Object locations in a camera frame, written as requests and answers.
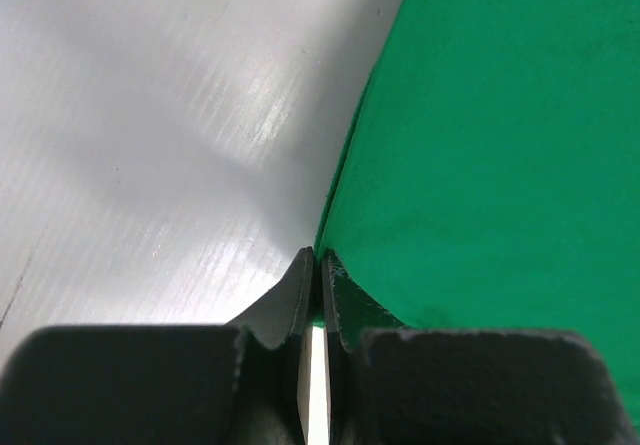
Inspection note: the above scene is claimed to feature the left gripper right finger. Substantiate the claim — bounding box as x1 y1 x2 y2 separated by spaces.
321 250 639 444

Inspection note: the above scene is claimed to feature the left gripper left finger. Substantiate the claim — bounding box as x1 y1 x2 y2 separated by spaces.
1 248 314 444

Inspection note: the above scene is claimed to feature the green t shirt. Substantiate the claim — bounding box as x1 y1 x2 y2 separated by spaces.
317 0 639 415

